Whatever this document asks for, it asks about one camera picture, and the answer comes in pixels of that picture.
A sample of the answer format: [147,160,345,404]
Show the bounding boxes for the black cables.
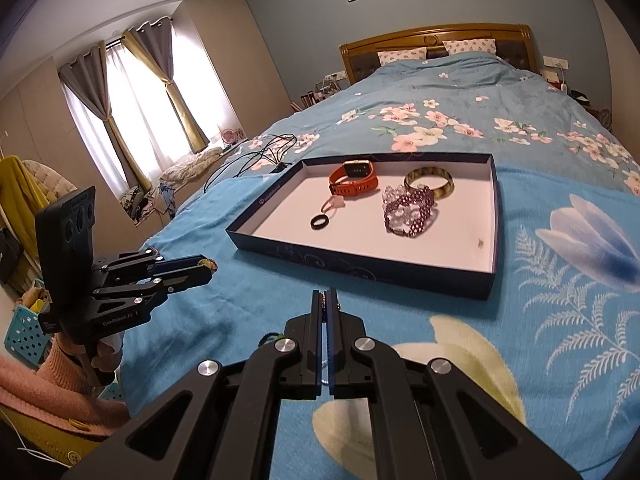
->
[202,132,298,196]

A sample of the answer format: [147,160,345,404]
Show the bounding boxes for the quilted cream jacket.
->
[22,160,78,211]

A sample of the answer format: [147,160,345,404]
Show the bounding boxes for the bright blue flower blanket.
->
[117,162,640,480]

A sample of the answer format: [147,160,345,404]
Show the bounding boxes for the dark blue box lid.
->
[225,152,502,302]

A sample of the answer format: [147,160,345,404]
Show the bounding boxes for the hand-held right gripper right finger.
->
[327,287,583,480]

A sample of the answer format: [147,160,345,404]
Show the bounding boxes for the purple bead bracelet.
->
[384,189,439,237]

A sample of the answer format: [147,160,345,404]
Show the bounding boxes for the clear crystal bead bracelet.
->
[381,184,433,231]

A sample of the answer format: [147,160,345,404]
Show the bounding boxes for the gold bangle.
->
[403,166,456,201]

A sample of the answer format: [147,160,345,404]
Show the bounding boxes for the person's left forearm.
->
[0,332,131,436]

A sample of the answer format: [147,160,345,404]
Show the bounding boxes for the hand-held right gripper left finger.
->
[60,289,328,480]

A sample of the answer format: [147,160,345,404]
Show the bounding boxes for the white crumpled bedding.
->
[160,149,223,186]

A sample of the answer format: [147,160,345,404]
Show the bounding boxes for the clear cosmetic organizer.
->
[312,80,343,101]

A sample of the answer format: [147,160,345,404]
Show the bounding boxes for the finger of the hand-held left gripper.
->
[94,247,217,284]
[94,270,219,309]

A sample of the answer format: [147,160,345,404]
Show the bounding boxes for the orange smart watch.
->
[328,159,379,197]

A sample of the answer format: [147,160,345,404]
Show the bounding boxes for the grey and olive curtain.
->
[59,42,153,196]
[122,19,210,153]

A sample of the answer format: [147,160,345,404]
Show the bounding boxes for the dotted white pillow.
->
[377,46,428,66]
[442,38,498,56]

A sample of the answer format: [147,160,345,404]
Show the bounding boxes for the yellow buttoned garment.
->
[0,400,108,463]

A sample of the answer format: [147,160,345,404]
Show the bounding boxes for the wooden headboard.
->
[339,23,538,85]

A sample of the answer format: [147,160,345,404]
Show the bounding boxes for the yellow hanging garment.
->
[0,155,48,266]

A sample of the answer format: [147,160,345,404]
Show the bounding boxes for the blue plastic basket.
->
[4,302,53,368]

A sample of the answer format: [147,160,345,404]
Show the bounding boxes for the pink flower hair tie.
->
[320,195,348,217]

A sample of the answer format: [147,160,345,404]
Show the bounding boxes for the sheer white curtain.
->
[67,25,226,196]

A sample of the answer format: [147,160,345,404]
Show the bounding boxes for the patterned cloth pile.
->
[120,182,176,221]

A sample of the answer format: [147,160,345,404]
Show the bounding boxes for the person's left hand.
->
[92,332,125,388]

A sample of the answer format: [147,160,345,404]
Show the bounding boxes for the blue floral duvet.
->
[165,50,640,198]

